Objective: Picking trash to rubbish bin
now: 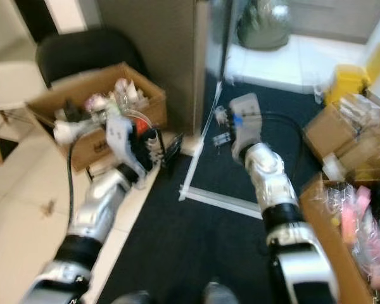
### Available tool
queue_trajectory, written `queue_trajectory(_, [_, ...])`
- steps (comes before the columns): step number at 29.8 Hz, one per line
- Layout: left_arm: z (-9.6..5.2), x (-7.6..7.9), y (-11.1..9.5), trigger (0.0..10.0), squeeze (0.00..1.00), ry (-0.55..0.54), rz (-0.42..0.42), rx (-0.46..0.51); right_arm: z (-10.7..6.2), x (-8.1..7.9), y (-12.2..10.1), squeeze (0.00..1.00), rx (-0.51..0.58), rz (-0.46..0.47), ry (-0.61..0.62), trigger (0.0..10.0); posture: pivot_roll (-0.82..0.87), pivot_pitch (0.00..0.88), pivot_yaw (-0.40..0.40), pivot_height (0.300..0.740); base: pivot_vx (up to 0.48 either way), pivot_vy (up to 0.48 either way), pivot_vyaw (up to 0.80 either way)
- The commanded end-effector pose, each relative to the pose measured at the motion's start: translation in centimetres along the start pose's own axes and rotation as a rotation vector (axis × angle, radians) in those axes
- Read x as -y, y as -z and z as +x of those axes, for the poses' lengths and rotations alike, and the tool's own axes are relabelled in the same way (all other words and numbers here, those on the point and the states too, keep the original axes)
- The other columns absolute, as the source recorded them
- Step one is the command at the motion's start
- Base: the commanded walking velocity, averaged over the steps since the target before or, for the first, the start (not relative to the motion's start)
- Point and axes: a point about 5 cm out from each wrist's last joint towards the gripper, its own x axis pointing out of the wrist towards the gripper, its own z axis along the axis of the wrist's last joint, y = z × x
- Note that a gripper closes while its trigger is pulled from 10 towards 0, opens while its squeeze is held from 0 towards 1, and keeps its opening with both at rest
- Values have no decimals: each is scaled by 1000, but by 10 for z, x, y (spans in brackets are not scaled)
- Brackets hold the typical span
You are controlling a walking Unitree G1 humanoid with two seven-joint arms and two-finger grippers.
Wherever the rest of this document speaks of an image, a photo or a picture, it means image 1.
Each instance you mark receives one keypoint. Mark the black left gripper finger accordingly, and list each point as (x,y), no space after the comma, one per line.
(173,155)

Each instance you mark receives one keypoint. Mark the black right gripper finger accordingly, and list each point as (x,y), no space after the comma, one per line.
(223,140)
(221,115)

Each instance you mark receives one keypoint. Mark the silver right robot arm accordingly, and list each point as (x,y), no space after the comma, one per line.
(272,183)

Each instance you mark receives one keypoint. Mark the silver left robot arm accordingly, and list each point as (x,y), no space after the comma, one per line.
(98,215)

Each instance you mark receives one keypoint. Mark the yellow rubbish bin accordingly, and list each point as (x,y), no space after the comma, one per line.
(345,82)

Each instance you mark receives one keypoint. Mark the white floor tape strip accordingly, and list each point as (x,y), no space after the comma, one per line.
(228,204)
(189,171)

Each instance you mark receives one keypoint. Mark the brown cardboard box red print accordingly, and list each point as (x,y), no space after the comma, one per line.
(76,155)

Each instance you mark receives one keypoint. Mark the black padded chair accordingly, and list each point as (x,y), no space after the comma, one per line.
(88,54)

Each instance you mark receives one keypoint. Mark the small brown floor debris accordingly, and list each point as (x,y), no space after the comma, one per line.
(50,207)

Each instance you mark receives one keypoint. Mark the pink plastic wrapper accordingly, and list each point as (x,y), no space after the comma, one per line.
(351,212)

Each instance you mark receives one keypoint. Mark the grey robot right foot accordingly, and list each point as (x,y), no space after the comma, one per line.
(220,293)

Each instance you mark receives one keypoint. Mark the grey robot foot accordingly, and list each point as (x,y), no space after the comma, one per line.
(134,297)
(220,293)

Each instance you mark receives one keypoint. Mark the grey robot left foot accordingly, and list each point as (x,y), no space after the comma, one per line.
(134,297)

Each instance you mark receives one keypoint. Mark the white plastic chair wooden legs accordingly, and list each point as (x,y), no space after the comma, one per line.
(12,85)

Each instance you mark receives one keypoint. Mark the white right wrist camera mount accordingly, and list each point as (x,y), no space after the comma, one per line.
(247,120)

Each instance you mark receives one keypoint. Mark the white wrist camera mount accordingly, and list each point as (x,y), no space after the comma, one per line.
(247,120)
(121,142)

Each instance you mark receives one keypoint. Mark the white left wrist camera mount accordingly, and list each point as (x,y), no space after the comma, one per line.
(121,142)

